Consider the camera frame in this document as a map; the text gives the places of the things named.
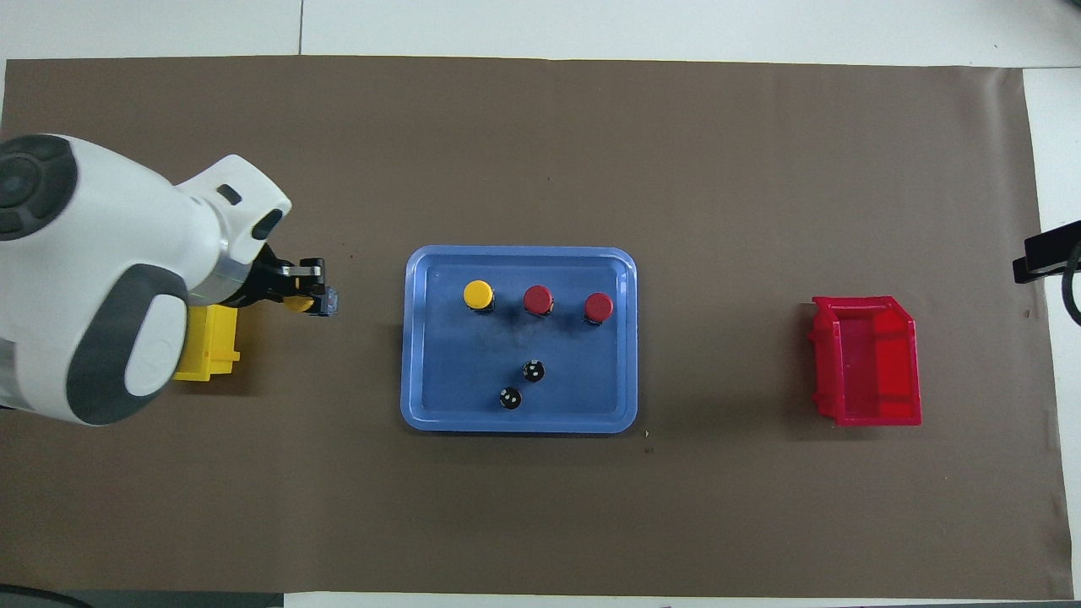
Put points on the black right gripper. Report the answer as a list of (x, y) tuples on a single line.
[(1056, 249)]

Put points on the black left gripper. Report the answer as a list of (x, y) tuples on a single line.
[(266, 283)]

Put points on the yellow push button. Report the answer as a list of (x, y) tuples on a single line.
[(297, 302), (478, 294)]

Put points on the red push button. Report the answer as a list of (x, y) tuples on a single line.
[(538, 298), (599, 306)]

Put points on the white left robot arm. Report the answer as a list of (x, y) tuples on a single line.
[(101, 253)]

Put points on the blue plastic tray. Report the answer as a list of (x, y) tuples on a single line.
[(456, 380)]

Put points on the yellow plastic parts bin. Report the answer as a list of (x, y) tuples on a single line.
[(211, 346)]

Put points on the red plastic parts bin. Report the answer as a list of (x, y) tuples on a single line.
[(870, 371)]

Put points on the brown paper table mat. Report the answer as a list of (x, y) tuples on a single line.
[(338, 507)]

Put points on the small black cylinder capacitor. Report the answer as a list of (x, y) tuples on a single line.
[(533, 370), (509, 398)]

